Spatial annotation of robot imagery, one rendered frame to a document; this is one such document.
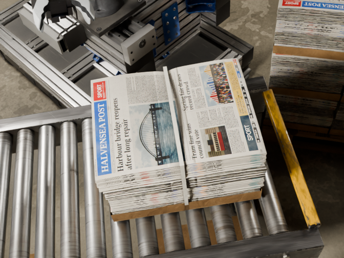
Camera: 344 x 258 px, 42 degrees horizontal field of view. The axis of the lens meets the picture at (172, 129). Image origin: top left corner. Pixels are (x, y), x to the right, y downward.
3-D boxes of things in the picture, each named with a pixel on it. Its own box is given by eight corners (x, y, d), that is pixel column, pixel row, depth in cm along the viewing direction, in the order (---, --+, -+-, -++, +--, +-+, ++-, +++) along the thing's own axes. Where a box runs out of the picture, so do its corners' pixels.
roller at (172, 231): (164, 109, 138) (154, 101, 135) (190, 257, 111) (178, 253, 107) (151, 116, 140) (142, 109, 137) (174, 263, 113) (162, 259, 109)
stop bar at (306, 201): (272, 92, 134) (273, 87, 133) (321, 227, 109) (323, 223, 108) (261, 93, 134) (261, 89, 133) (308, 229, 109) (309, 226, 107)
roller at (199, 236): (185, 105, 138) (175, 98, 135) (216, 252, 111) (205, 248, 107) (172, 112, 140) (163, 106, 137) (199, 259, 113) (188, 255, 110)
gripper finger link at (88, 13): (106, 30, 101) (79, 12, 104) (104, 9, 96) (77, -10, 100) (95, 37, 99) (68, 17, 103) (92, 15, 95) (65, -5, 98)
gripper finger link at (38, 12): (44, 46, 97) (56, 19, 102) (39, 24, 92) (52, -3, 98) (29, 45, 97) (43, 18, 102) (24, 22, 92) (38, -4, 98)
